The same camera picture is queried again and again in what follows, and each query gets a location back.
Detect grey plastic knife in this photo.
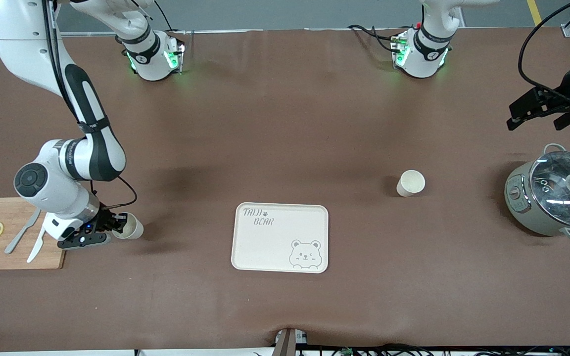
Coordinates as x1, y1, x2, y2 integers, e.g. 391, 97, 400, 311
4, 208, 42, 255

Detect glass pot lid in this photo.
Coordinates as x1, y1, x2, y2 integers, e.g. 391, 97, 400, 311
529, 151, 570, 229

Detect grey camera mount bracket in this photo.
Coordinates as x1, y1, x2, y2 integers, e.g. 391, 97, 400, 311
274, 328, 308, 356

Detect white plastic knife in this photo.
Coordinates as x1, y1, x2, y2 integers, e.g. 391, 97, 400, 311
27, 225, 48, 264

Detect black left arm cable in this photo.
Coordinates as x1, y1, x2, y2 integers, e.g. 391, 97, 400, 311
518, 0, 570, 107

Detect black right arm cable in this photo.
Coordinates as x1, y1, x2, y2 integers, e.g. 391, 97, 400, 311
42, 0, 138, 211

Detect white IKEA cup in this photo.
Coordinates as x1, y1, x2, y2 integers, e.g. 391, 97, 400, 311
112, 213, 144, 240
396, 170, 426, 198

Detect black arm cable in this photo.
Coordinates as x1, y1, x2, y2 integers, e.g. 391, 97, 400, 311
42, 0, 138, 211
518, 0, 570, 107

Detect thin black base cable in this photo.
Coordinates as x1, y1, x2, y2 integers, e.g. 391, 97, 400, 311
132, 0, 175, 33

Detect black cables at arm base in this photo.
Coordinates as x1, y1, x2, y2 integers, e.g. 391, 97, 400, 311
348, 24, 400, 53

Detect green electric cooking pot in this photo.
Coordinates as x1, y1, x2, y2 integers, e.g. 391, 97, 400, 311
504, 143, 570, 242

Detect cream tray with bear print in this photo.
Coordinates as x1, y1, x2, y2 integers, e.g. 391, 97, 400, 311
231, 202, 329, 274

